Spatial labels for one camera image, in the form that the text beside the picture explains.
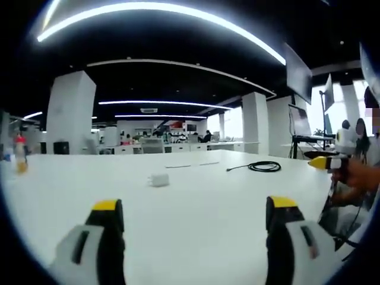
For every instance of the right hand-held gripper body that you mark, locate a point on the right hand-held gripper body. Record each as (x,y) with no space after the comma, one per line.
(345,139)

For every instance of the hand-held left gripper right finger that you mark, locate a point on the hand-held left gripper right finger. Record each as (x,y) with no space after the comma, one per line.
(292,252)

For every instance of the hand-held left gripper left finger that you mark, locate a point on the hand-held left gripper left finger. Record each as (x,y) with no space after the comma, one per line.
(89,255)

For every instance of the white charger adapter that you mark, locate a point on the white charger adapter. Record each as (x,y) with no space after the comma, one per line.
(158,180)

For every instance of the white desk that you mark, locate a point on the white desk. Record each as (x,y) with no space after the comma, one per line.
(193,213)

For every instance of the person's right hand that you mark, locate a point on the person's right hand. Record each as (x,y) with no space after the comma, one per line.
(360,176)

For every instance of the black laptop stand table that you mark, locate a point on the black laptop stand table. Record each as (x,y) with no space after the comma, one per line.
(311,138)

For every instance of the open laptop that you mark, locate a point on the open laptop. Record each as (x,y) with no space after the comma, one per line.
(300,120)

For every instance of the small monitor on stand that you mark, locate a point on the small monitor on stand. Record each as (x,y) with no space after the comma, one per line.
(328,92)

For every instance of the large black monitor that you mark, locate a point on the large black monitor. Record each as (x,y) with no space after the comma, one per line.
(298,75)

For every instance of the black box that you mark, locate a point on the black box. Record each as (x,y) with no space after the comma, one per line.
(61,148)

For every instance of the orange drink bottle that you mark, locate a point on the orange drink bottle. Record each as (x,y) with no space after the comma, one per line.
(20,154)

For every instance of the grey office chair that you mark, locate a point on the grey office chair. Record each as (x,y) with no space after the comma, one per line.
(153,146)

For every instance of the long ceiling light strip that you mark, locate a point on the long ceiling light strip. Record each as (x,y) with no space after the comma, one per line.
(154,7)

